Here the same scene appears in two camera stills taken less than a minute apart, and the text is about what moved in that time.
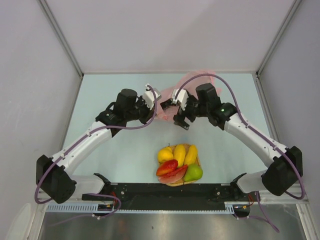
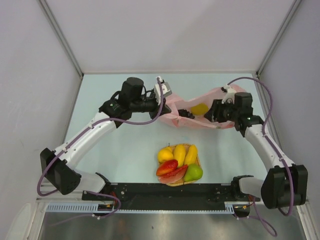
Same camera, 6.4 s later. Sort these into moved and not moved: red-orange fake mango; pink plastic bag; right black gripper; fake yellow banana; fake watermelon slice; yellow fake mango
Moved: pink plastic bag; right black gripper
Not moved: yellow fake mango; fake watermelon slice; red-orange fake mango; fake yellow banana
